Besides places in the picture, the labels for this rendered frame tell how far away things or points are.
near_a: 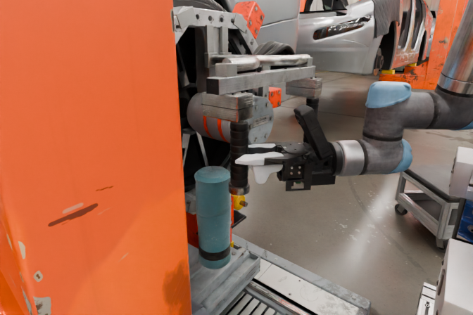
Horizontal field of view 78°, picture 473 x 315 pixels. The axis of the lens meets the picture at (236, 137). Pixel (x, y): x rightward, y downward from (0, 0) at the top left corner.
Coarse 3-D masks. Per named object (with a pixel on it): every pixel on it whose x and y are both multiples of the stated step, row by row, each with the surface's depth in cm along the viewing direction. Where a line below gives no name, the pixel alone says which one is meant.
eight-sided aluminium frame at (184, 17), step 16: (176, 16) 64; (192, 16) 68; (208, 16) 73; (224, 16) 76; (240, 16) 81; (176, 32) 65; (240, 32) 83; (240, 48) 91; (192, 192) 86; (192, 208) 80
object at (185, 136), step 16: (192, 32) 90; (176, 48) 79; (192, 48) 103; (192, 64) 112; (192, 80) 88; (192, 144) 114; (208, 144) 110; (224, 144) 107; (192, 160) 107; (208, 160) 105; (224, 160) 102; (192, 176) 97
